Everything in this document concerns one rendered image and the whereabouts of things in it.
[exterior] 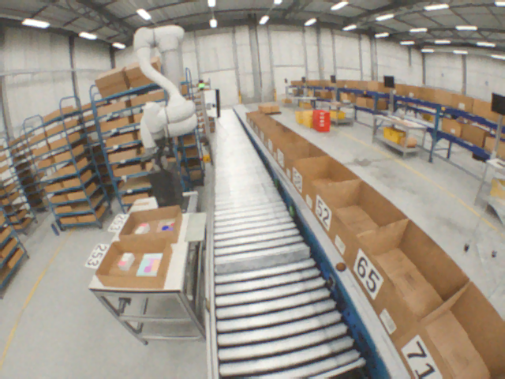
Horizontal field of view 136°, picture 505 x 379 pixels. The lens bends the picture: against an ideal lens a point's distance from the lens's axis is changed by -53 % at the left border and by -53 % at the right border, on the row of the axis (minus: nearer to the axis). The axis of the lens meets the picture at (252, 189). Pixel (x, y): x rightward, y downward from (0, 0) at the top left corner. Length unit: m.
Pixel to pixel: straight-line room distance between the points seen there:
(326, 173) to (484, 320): 1.32
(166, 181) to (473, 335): 1.81
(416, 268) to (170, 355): 1.62
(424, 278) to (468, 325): 0.30
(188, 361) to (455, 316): 1.57
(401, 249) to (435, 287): 0.26
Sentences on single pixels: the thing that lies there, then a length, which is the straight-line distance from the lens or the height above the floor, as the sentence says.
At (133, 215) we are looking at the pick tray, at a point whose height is 0.82.
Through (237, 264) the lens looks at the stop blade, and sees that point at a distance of 1.04.
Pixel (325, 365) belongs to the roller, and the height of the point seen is 0.75.
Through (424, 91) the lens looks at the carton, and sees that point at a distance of 6.20.
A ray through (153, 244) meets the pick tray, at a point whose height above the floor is 0.81.
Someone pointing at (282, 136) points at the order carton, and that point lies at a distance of 2.19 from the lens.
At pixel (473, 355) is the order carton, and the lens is 0.94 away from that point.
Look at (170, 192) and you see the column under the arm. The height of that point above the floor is 0.91.
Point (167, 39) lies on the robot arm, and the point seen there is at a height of 1.93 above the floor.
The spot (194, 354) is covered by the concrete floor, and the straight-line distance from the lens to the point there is 1.71.
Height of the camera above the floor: 1.54
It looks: 28 degrees down
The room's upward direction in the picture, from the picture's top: 6 degrees counter-clockwise
